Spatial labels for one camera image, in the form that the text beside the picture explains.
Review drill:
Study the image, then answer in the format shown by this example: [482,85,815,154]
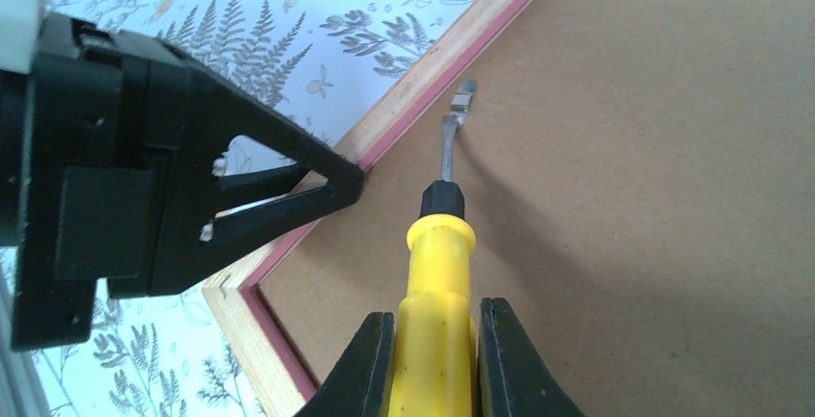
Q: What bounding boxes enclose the yellow handled screwdriver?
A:
[387,114,476,416]

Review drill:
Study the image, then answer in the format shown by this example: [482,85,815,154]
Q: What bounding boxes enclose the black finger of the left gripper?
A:
[178,64,364,291]

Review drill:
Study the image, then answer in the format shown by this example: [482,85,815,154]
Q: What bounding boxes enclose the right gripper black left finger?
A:
[295,312,395,417]

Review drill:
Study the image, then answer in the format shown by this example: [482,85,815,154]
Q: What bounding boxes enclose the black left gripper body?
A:
[1,13,189,352]

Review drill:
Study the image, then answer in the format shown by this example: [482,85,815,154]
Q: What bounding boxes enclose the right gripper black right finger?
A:
[477,298,583,417]

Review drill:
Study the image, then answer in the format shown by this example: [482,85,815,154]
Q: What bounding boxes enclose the pink wooden photo frame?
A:
[203,0,814,416]

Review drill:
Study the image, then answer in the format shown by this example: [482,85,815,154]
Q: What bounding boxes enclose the floral patterned table mat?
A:
[3,0,475,416]

